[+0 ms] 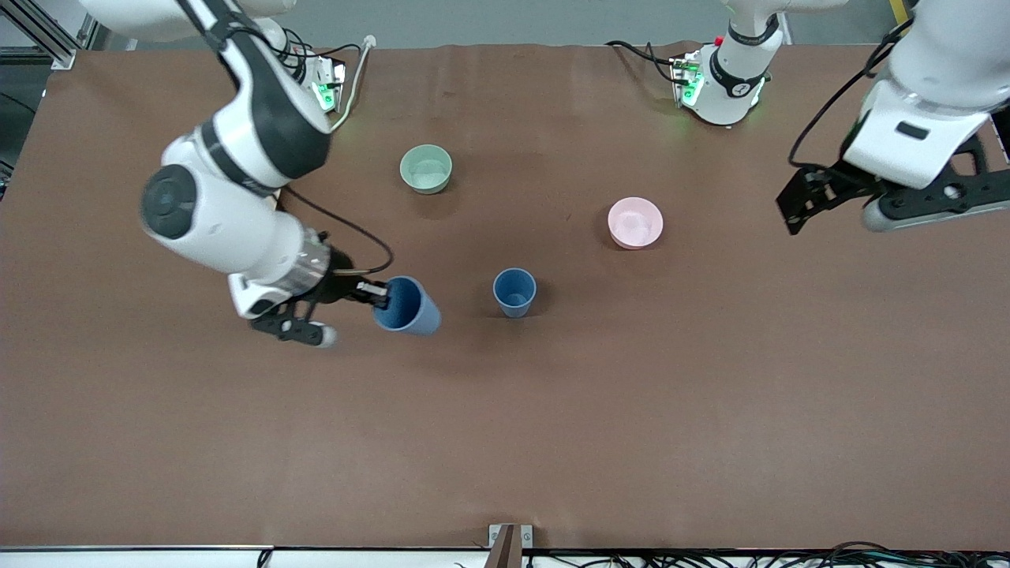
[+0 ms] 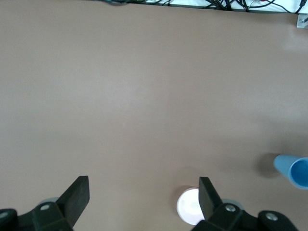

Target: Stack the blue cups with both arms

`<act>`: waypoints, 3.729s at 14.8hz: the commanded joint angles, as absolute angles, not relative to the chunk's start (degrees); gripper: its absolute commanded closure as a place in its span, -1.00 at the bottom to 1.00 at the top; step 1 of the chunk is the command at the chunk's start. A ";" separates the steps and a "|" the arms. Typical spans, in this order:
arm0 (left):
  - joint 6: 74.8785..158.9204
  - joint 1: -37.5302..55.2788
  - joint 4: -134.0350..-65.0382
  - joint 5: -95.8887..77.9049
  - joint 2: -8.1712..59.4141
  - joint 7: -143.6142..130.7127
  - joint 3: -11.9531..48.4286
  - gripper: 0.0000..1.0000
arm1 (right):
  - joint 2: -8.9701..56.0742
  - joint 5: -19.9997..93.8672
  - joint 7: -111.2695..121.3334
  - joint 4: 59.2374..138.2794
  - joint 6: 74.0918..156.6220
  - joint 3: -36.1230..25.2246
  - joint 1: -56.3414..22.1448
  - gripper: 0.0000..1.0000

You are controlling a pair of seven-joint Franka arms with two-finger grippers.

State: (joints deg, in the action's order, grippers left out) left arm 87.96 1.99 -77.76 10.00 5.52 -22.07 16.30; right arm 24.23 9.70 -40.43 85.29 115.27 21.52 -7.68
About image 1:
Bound green bowl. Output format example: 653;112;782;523
399;144;454;195

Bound black arm wrist cable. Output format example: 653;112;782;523
788;20;914;169
280;187;395;277

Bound black right arm wrist cable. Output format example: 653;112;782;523
280;187;395;277

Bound blue plastic cup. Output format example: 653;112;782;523
492;267;538;320
372;275;443;338

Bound aluminium frame profile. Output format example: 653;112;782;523
0;0;102;72

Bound black cable bundle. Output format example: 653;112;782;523
521;540;1010;568

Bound pink bowl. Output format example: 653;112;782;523
608;197;664;251

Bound white toaster power cable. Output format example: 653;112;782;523
330;35;376;133

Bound black left arm wrist cable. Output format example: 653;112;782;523
788;20;914;169

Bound brown table cover sheet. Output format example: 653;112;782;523
0;41;1010;551

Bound metal table edge bracket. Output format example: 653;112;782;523
488;524;534;568

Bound black left arm base cable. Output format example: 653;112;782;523
605;39;683;86

